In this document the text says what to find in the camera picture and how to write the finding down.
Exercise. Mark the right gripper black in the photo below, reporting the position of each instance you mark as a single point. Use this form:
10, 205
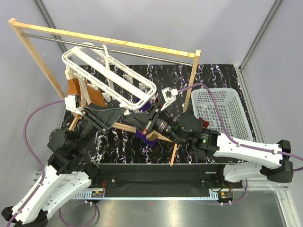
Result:
145, 120

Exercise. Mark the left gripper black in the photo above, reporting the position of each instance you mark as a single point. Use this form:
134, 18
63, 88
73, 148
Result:
103, 117

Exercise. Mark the purple sock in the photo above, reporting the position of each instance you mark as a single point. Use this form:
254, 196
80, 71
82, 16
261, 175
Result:
138, 134

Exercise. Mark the striped sock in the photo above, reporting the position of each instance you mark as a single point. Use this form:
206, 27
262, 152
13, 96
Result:
152, 135
205, 123

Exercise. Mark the white plastic clip hanger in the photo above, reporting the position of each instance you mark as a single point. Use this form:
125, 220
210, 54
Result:
126, 86

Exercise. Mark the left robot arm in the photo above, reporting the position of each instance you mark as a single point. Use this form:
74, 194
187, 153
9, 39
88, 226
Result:
59, 165

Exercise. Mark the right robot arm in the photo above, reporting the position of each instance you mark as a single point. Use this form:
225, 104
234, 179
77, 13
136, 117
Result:
260, 160

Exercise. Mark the orange sock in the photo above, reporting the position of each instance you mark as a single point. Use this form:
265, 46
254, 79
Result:
87, 94

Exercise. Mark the white plastic basket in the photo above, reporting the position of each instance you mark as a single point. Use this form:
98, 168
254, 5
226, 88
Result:
230, 109

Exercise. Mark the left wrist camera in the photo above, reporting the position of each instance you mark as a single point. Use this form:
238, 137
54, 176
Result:
72, 104

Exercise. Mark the wooden hanging rack frame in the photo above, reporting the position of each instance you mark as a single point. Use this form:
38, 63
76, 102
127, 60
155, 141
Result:
95, 40

